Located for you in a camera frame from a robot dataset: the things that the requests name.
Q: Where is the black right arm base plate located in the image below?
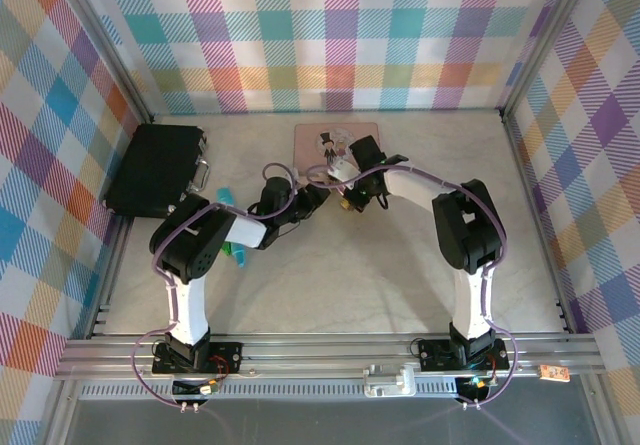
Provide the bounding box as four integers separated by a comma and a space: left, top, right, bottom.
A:
417, 336, 511, 372

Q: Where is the black case with silver handle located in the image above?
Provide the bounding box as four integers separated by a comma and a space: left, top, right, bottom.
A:
102, 123, 212, 220

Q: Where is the orange tag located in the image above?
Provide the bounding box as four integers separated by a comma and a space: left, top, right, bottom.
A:
538, 363, 571, 382

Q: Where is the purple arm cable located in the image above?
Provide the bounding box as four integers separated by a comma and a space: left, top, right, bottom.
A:
305, 163, 524, 409
133, 162, 302, 409

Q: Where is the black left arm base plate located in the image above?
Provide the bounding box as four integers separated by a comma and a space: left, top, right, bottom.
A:
152, 341, 245, 377

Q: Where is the teal plastic object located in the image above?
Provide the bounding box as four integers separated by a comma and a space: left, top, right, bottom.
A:
214, 186, 249, 269

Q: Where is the aluminium side rail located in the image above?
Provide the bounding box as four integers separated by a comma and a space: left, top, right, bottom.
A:
85, 209, 135, 339

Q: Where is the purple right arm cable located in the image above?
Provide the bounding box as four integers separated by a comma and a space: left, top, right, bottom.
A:
305, 163, 524, 409

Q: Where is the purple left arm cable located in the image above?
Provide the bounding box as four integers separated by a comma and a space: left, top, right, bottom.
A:
133, 162, 302, 409

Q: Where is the perforated metal strip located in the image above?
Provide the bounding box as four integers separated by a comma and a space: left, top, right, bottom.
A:
79, 382, 464, 400

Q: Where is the aluminium cross rail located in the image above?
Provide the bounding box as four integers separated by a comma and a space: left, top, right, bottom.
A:
54, 333, 601, 382

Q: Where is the pink tin box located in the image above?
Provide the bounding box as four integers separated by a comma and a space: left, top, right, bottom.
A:
293, 122, 382, 177

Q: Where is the aluminium frame post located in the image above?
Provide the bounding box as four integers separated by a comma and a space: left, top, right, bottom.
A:
62, 0, 154, 124
499, 0, 587, 119

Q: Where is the silver metal bracket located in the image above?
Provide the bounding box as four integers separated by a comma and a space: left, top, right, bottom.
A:
363, 363, 417, 398

